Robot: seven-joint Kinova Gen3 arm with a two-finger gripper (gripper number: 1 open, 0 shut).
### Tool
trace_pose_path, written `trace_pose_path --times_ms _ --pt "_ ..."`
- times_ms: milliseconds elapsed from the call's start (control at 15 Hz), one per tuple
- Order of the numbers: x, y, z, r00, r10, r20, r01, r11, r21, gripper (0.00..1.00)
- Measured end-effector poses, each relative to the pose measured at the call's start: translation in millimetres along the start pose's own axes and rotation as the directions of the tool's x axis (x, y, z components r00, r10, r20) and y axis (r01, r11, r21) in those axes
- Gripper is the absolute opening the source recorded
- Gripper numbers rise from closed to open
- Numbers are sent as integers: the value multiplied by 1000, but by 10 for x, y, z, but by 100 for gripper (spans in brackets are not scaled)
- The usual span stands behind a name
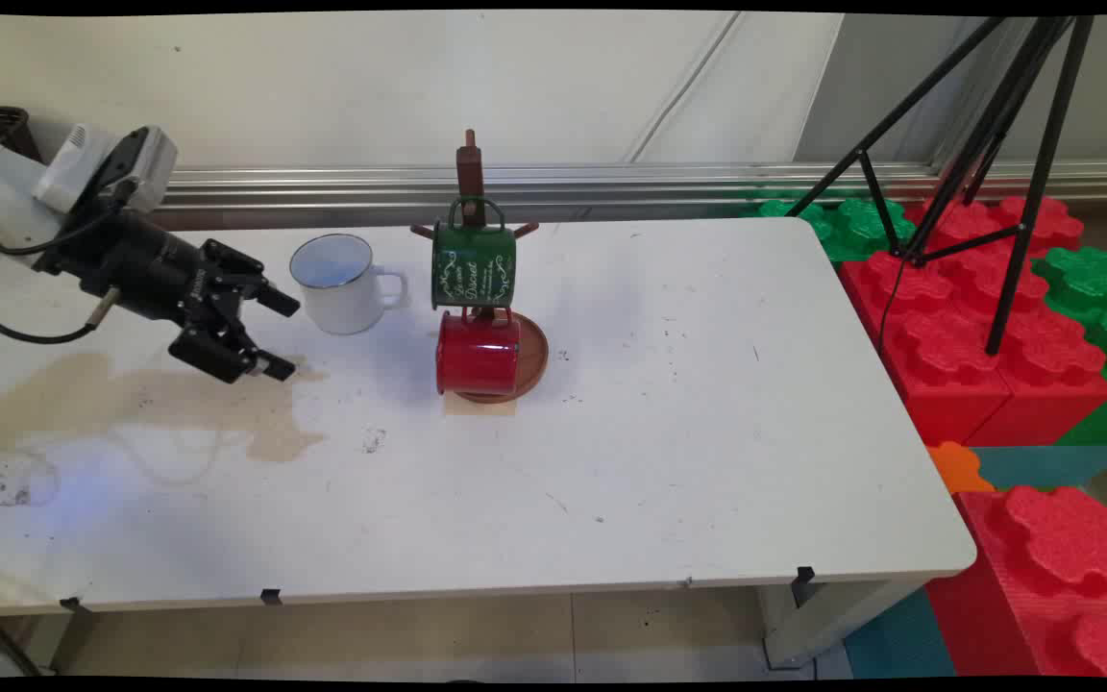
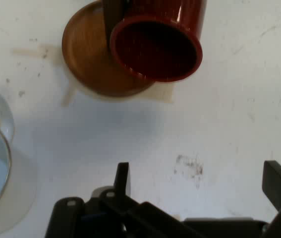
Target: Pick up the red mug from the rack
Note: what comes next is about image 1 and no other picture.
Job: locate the teal foam mat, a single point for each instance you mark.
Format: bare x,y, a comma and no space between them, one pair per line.
899,639
1053,464

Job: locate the white enamel mug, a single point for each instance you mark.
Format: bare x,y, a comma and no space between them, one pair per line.
342,293

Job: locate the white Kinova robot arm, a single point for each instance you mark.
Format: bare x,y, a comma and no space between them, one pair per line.
1,197

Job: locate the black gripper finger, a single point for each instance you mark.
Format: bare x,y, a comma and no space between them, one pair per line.
260,293
227,358

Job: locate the green foam building block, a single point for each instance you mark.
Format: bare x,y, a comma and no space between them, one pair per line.
1101,298
856,226

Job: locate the white table leg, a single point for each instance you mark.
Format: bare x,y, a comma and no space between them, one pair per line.
832,620

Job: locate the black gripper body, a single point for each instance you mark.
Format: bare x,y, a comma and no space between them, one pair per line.
145,264

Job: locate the wooden mug tree stand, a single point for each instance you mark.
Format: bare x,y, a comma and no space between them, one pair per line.
469,173

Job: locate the black table edge clip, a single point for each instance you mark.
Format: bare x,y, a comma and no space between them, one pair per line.
803,579
271,596
73,604

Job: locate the black camera tripod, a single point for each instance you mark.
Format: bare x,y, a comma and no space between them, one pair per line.
1034,144

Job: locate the aluminium wall rail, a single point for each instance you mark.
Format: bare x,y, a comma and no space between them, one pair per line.
611,181

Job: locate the green printed enamel mug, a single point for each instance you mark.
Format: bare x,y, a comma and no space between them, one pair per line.
473,269

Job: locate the red foam building block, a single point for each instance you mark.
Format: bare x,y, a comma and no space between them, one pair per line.
938,370
1053,375
1044,577

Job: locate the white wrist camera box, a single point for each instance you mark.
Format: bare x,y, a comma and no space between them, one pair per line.
145,159

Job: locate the orange foam piece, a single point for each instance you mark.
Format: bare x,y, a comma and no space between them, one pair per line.
957,468

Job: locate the red enamel mug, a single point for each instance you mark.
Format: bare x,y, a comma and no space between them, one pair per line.
477,356

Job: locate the dark woven basket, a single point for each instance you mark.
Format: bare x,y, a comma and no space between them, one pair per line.
1,123

